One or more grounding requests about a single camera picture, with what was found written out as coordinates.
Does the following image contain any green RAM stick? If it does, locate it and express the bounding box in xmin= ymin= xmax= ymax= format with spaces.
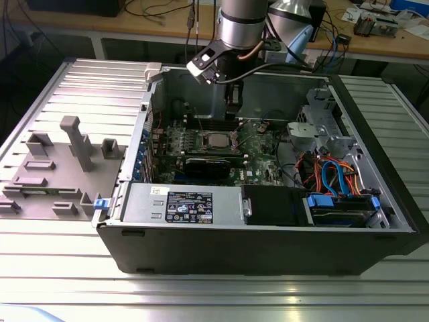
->
xmin=19 ymin=189 xmax=81 ymax=196

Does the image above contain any white label sheet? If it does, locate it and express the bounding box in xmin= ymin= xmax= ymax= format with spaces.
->
xmin=299 ymin=52 xmax=318 ymax=74

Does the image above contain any black tower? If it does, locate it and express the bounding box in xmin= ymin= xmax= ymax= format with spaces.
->
xmin=311 ymin=0 xmax=328 ymax=44

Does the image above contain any grey hanging cable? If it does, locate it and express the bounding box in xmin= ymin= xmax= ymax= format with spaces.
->
xmin=194 ymin=0 xmax=203 ymax=64
xmin=185 ymin=0 xmax=196 ymax=66

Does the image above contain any metal socket cover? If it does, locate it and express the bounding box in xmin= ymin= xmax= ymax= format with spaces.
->
xmin=233 ymin=119 xmax=252 ymax=150

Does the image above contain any black PC case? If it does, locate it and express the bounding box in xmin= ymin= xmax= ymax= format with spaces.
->
xmin=90 ymin=62 xmax=429 ymax=276

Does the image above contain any CPU socket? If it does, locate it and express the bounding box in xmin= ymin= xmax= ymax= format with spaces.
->
xmin=196 ymin=129 xmax=241 ymax=154

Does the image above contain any white paper sheet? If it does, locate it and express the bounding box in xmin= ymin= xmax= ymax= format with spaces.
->
xmin=404 ymin=18 xmax=429 ymax=41
xmin=341 ymin=5 xmax=362 ymax=24

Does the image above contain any grey parts rack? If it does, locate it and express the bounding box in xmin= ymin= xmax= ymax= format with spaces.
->
xmin=0 ymin=115 xmax=130 ymax=224

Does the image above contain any black camera cable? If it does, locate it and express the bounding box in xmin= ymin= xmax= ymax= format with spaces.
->
xmin=212 ymin=62 xmax=314 ymax=85

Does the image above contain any blue cable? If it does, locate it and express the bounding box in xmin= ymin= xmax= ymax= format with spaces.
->
xmin=330 ymin=32 xmax=340 ymax=70

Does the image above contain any orange wire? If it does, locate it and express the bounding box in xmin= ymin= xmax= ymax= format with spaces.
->
xmin=336 ymin=162 xmax=363 ymax=197

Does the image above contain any black graphics card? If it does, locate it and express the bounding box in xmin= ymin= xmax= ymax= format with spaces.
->
xmin=182 ymin=156 xmax=233 ymax=179

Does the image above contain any silver CPU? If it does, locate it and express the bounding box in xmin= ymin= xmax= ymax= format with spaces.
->
xmin=204 ymin=133 xmax=233 ymax=149

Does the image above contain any hard disk in blue carrier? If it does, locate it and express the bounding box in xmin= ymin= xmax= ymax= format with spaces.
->
xmin=303 ymin=193 xmax=383 ymax=229

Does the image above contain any metal CPU cooler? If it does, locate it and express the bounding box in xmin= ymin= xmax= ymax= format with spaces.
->
xmin=354 ymin=15 xmax=377 ymax=37

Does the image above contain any grey case latch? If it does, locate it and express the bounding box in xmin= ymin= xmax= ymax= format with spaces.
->
xmin=143 ymin=62 xmax=164 ymax=84

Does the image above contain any red wire bundle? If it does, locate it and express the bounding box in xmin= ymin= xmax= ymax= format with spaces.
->
xmin=294 ymin=151 xmax=323 ymax=189

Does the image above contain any silver drive cage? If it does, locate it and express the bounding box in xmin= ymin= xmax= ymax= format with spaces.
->
xmin=286 ymin=87 xmax=395 ymax=229

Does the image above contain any black box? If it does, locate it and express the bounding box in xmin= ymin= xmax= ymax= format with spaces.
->
xmin=25 ymin=0 xmax=121 ymax=18

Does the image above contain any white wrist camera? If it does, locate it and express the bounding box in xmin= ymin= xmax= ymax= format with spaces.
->
xmin=185 ymin=42 xmax=224 ymax=87

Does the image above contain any blue box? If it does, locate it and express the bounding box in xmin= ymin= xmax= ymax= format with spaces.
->
xmin=391 ymin=0 xmax=429 ymax=11

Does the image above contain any blue wire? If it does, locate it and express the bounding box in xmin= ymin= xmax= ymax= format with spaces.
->
xmin=320 ymin=160 xmax=347 ymax=197

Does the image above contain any grey electronic device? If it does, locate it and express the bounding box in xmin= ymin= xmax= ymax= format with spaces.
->
xmin=375 ymin=16 xmax=400 ymax=38

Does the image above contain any green motherboard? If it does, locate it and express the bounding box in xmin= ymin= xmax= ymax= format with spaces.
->
xmin=149 ymin=115 xmax=290 ymax=187

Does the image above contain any wooden desk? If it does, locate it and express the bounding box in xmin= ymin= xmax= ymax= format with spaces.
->
xmin=0 ymin=0 xmax=429 ymax=66

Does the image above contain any grey power supply unit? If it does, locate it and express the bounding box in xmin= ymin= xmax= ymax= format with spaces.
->
xmin=122 ymin=182 xmax=243 ymax=225

